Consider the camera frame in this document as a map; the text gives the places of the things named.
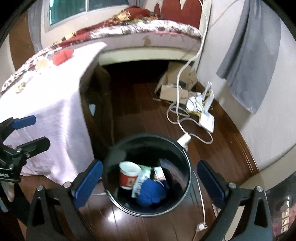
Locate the wooden door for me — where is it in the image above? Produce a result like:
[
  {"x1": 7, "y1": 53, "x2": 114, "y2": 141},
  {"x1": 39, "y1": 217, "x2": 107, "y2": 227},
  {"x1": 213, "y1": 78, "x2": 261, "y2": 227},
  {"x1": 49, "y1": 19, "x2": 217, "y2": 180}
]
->
[{"x1": 9, "y1": 11, "x2": 35, "y2": 70}]

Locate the red paper cup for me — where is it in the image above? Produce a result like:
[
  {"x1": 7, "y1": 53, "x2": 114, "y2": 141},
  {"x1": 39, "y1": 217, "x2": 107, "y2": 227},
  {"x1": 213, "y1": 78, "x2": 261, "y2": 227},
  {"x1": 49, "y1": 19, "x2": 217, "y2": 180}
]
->
[{"x1": 119, "y1": 161, "x2": 142, "y2": 190}]

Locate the window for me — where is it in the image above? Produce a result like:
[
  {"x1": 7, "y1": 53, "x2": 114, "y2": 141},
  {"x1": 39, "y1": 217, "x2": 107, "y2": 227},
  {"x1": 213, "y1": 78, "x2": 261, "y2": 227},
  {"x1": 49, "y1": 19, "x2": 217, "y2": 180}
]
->
[{"x1": 43, "y1": 0, "x2": 130, "y2": 32}]

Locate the white power adapter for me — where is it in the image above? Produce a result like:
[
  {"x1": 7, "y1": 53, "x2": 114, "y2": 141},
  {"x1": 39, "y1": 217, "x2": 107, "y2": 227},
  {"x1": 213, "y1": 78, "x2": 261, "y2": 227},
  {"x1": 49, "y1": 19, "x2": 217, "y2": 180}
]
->
[{"x1": 177, "y1": 133, "x2": 191, "y2": 150}]

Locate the grey curtain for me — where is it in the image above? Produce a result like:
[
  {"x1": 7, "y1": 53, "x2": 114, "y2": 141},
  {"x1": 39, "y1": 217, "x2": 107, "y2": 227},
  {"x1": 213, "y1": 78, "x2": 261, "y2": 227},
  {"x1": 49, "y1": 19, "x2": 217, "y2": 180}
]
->
[{"x1": 217, "y1": 1, "x2": 281, "y2": 114}]

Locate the pink table cloth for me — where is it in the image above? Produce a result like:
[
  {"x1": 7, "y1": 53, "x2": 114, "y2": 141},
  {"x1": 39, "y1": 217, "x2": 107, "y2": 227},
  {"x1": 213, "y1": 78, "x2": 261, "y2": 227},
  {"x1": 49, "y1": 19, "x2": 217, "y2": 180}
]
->
[{"x1": 1, "y1": 42, "x2": 106, "y2": 184}]

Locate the bed mattress floral sheet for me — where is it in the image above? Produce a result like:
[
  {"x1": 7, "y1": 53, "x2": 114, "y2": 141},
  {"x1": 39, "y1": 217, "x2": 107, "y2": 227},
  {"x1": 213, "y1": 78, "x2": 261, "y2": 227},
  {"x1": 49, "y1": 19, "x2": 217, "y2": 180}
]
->
[{"x1": 1, "y1": 20, "x2": 202, "y2": 93}]

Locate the cardboard box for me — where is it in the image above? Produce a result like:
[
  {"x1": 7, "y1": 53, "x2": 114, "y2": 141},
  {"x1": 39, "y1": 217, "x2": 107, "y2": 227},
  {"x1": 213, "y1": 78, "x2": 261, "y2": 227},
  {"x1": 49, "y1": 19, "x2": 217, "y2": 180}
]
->
[{"x1": 155, "y1": 62, "x2": 198, "y2": 104}]

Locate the dark blue cloth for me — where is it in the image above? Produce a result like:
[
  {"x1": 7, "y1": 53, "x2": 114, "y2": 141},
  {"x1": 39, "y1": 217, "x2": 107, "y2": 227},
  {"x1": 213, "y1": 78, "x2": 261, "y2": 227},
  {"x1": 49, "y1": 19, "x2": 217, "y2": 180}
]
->
[{"x1": 137, "y1": 179, "x2": 169, "y2": 207}]

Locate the white wifi router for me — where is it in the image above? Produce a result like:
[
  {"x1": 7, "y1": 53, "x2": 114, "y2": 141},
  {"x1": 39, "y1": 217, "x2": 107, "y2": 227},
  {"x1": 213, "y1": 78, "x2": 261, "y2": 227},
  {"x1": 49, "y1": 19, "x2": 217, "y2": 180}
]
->
[{"x1": 186, "y1": 82, "x2": 215, "y2": 114}]

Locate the red heart headboard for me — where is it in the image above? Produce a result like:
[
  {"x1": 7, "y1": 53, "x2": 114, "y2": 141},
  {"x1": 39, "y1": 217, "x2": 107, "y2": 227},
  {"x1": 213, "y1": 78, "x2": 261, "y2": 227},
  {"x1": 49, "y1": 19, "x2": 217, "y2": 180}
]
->
[{"x1": 154, "y1": 0, "x2": 202, "y2": 28}]

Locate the blue white paper cup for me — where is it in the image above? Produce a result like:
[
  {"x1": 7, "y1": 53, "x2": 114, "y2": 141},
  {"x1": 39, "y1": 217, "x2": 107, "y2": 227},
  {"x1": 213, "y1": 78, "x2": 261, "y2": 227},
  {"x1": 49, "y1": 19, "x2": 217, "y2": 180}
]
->
[{"x1": 35, "y1": 57, "x2": 51, "y2": 74}]

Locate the red plastic bag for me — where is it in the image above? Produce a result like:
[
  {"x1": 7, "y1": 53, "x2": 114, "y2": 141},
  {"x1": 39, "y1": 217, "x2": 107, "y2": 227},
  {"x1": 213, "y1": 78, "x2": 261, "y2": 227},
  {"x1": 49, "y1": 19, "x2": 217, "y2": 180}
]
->
[{"x1": 52, "y1": 49, "x2": 74, "y2": 66}]

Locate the black trash bin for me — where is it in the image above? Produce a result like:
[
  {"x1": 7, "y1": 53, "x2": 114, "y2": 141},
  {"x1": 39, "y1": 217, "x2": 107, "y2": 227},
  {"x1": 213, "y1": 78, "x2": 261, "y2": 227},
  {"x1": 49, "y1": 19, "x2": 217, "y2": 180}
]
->
[{"x1": 102, "y1": 133, "x2": 192, "y2": 217}]

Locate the red patterned blanket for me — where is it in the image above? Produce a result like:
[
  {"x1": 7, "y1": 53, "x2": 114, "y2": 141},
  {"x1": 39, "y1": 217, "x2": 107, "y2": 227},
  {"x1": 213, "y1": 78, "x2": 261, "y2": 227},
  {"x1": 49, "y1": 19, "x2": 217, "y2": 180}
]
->
[{"x1": 55, "y1": 6, "x2": 160, "y2": 44}]

